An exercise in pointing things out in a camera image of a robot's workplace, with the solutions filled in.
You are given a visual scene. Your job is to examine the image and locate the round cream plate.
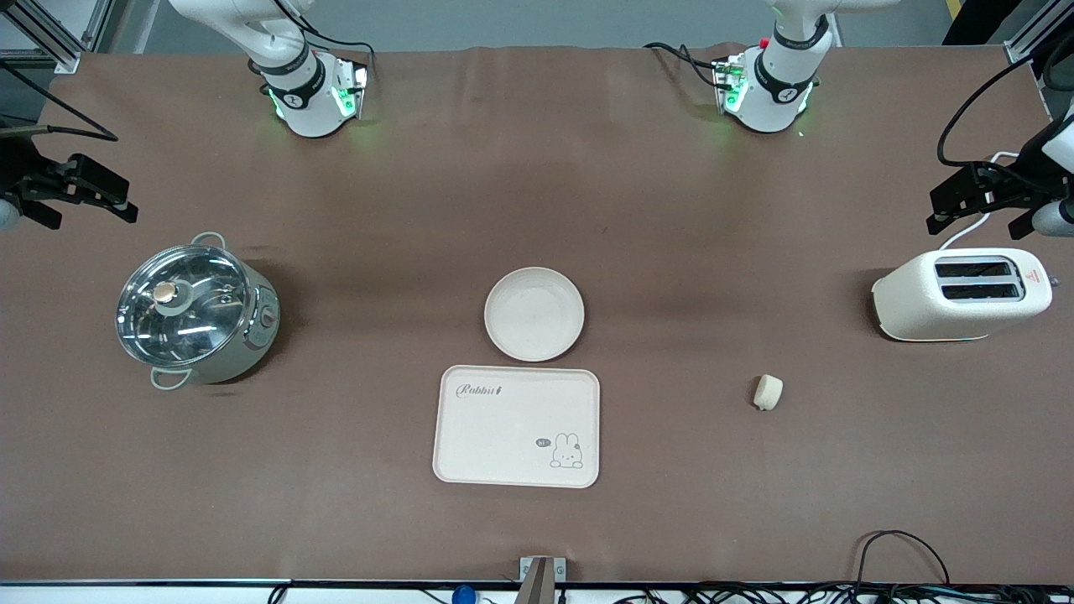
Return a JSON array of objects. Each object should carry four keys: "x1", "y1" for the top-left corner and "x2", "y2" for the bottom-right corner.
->
[{"x1": 484, "y1": 267, "x2": 586, "y2": 363}]

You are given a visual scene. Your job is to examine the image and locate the cream rabbit print tray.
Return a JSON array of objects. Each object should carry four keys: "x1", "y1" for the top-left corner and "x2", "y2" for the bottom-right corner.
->
[{"x1": 432, "y1": 364, "x2": 602, "y2": 489}]

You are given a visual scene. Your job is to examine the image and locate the cream two-slot toaster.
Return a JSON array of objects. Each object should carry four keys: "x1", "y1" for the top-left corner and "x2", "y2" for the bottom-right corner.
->
[{"x1": 871, "y1": 247, "x2": 1061, "y2": 343}]

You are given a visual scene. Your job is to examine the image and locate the glass pot lid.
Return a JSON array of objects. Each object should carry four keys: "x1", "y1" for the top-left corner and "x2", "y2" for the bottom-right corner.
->
[{"x1": 116, "y1": 244, "x2": 253, "y2": 368}]

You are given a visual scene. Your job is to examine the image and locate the black trouser leg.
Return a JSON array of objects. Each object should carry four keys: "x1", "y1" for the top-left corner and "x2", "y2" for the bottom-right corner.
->
[{"x1": 941, "y1": 0, "x2": 1023, "y2": 47}]

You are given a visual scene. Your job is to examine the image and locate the steel pot with lid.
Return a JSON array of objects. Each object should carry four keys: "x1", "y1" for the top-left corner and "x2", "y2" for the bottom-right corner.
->
[{"x1": 116, "y1": 232, "x2": 281, "y2": 392}]

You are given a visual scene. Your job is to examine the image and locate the brown table mat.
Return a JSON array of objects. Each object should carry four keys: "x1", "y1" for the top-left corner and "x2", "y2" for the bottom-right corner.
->
[{"x1": 0, "y1": 44, "x2": 1074, "y2": 586}]

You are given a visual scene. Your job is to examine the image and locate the white toaster power cable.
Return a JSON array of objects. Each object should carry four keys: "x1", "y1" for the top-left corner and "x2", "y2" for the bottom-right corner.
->
[{"x1": 939, "y1": 151, "x2": 1021, "y2": 252}]

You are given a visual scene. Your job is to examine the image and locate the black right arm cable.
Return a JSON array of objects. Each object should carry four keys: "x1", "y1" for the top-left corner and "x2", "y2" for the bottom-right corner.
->
[{"x1": 0, "y1": 59, "x2": 119, "y2": 143}]

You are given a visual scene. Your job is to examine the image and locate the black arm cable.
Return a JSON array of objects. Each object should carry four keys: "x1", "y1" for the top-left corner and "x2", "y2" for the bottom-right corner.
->
[
  {"x1": 937, "y1": 32, "x2": 1074, "y2": 169},
  {"x1": 0, "y1": 59, "x2": 119, "y2": 143}
]

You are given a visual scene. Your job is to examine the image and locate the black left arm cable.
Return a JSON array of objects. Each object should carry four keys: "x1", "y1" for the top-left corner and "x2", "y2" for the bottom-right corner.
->
[{"x1": 937, "y1": 32, "x2": 1074, "y2": 169}]

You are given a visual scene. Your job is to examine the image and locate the aluminium frame profile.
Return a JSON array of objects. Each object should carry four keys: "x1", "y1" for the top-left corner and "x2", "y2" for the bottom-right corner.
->
[
  {"x1": 0, "y1": 0, "x2": 116, "y2": 75},
  {"x1": 1003, "y1": 0, "x2": 1074, "y2": 65}
]

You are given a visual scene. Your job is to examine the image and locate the black base cables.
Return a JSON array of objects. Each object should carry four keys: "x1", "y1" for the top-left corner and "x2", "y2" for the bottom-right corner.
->
[{"x1": 644, "y1": 41, "x2": 724, "y2": 89}]

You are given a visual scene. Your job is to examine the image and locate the black looped cable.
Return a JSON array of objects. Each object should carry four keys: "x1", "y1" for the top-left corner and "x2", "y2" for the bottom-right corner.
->
[{"x1": 854, "y1": 529, "x2": 953, "y2": 588}]

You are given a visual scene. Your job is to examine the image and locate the black cable bundle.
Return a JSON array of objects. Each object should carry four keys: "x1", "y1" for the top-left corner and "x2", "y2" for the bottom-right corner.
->
[{"x1": 611, "y1": 582, "x2": 1074, "y2": 604}]

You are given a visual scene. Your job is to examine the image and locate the metal mounting bracket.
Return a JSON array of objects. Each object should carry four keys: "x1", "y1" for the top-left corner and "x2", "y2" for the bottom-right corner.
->
[{"x1": 519, "y1": 555, "x2": 567, "y2": 604}]

